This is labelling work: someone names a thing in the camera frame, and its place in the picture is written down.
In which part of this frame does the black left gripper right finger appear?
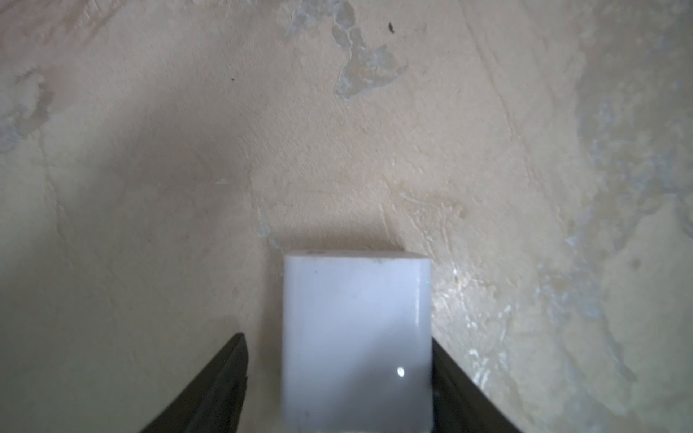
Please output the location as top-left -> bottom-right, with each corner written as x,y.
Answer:
431,338 -> 521,433

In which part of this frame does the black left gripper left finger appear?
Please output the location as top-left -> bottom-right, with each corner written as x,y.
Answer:
143,333 -> 249,433

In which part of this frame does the white usb charger cube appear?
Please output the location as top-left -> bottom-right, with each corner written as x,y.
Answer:
281,250 -> 434,432

